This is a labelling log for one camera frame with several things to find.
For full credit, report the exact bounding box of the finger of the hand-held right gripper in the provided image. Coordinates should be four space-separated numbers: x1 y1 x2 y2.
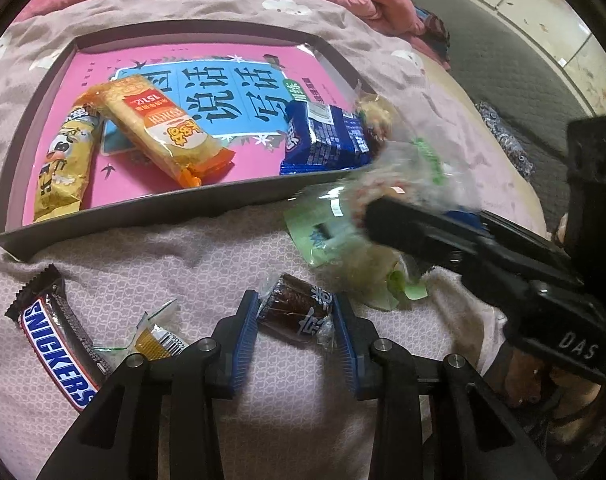
364 195 534 306
445 210 586 291

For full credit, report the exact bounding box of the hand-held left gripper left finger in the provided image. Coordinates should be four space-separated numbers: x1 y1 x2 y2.
45 290 262 480

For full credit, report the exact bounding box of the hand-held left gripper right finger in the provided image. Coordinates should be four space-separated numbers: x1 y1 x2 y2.
331 292 558 480

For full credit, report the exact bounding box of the dark brown candy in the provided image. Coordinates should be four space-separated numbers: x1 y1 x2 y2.
258 272 336 346

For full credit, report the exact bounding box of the clear green cookie packet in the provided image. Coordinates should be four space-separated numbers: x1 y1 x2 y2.
303 137 481 241

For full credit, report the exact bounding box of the small yellow snack packet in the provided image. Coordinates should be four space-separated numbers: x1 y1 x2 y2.
93 300 184 363

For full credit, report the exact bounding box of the light green snack packet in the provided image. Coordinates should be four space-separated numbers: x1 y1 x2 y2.
283 195 431 311

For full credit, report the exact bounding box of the blue cookie packet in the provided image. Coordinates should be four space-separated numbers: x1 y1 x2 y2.
279 100 378 177

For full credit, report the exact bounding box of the dark grey shallow box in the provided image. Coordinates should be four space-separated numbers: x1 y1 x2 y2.
0 20 384 263

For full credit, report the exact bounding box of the brown chocolate bar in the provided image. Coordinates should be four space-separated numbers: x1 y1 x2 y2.
5 263 114 413

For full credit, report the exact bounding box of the orange cracker packet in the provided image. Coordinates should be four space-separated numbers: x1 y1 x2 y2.
100 74 236 189

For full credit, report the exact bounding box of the yellow cow-print snack packet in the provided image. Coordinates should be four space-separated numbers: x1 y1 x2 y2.
33 95 106 223

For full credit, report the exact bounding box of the person's right hand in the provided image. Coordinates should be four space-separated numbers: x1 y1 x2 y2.
503 342 606 413

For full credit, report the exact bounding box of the dark patterned cloth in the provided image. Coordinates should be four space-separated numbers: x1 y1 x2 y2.
475 100 536 181

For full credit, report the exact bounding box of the beige bed sheet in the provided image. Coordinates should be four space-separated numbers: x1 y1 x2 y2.
418 52 558 241

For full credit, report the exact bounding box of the grey padded headboard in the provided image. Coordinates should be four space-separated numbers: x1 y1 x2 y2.
388 0 604 176

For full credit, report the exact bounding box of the striped clothes pile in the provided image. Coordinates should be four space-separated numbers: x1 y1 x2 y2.
413 5 454 68

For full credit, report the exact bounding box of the pink book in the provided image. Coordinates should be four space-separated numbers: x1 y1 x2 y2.
23 42 364 223

